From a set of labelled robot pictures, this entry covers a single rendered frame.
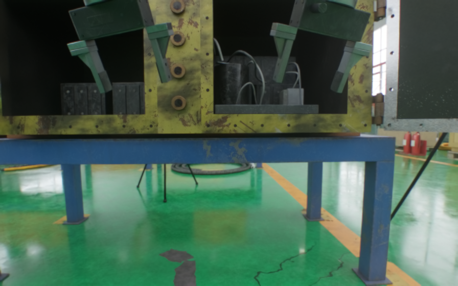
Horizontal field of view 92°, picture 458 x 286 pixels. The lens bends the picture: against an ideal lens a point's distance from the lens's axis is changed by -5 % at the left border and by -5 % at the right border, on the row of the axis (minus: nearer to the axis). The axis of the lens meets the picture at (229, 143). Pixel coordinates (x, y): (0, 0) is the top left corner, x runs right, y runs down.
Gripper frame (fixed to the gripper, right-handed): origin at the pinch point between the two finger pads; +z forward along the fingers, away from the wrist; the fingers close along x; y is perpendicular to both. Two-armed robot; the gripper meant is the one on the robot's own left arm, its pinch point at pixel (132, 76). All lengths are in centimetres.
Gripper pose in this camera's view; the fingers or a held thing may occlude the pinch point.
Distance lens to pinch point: 51.7
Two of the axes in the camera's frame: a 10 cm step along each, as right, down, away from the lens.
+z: 1.6, 8.7, 4.6
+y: 0.8, -4.7, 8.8
